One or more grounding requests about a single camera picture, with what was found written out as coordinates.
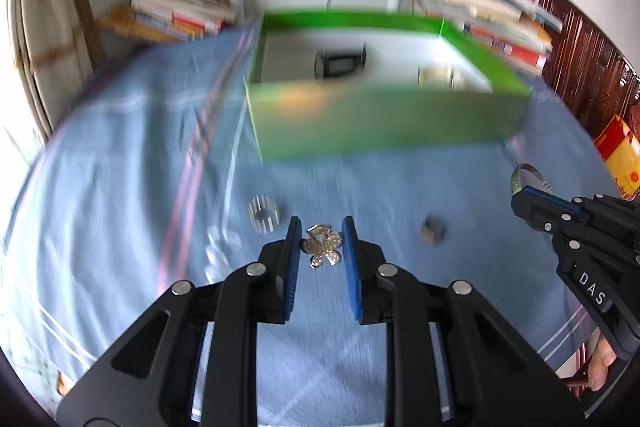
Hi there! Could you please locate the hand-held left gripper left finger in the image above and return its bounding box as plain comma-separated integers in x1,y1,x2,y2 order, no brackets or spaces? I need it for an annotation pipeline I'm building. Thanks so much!
56,216,302,427

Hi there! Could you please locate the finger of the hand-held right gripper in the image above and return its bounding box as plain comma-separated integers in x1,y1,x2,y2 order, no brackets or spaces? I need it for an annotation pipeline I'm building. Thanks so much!
522,187,640,229
511,196,640,260

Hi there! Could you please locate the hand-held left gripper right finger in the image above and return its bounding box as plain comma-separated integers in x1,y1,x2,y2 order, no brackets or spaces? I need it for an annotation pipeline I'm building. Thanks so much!
341,216,586,427

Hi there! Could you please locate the silver ring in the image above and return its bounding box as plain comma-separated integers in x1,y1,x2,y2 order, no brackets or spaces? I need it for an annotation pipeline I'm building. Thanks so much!
510,163,553,195

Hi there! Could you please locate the gold rhinestone flower brooch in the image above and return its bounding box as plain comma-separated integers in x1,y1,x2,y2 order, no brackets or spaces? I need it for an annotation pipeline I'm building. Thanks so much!
301,224,343,269

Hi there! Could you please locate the green cardboard box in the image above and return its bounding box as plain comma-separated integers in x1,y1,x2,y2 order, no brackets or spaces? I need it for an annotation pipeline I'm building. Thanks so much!
245,9,533,160

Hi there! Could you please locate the beige bead necklace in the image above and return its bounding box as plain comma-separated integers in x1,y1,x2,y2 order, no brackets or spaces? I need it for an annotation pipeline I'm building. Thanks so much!
417,66,468,90

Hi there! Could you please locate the silver ribbed jewelry piece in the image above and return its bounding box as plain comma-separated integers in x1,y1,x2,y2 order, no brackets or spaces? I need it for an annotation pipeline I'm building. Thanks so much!
248,195,279,234

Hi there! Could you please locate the person's right hand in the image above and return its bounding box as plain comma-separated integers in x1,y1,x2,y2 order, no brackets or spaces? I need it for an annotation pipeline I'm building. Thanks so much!
587,336,620,392

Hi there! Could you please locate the red and yellow box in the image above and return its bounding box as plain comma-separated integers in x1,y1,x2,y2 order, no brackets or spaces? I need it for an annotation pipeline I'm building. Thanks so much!
595,114,640,201

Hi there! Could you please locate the wooden headboard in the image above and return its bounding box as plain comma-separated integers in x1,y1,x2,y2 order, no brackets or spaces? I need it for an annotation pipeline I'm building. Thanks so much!
496,0,640,142

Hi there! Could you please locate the tall stack of books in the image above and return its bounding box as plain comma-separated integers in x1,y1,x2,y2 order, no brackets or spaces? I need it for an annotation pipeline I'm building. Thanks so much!
400,0,563,80

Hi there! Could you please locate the blue striped bedsheet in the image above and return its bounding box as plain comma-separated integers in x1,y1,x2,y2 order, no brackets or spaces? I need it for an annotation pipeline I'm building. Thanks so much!
0,24,631,427

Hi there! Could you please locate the black wrist watch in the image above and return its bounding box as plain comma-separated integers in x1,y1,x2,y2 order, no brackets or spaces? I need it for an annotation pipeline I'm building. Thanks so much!
314,48,369,80

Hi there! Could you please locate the small stack of books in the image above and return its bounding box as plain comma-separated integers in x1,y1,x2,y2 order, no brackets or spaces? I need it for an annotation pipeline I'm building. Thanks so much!
97,0,238,44

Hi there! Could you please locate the beige curtain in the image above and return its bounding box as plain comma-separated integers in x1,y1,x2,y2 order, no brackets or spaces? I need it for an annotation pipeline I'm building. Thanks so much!
10,0,86,138

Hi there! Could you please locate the dark bronze ring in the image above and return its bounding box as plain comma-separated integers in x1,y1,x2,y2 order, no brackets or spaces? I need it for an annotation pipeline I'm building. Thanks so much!
421,217,447,246

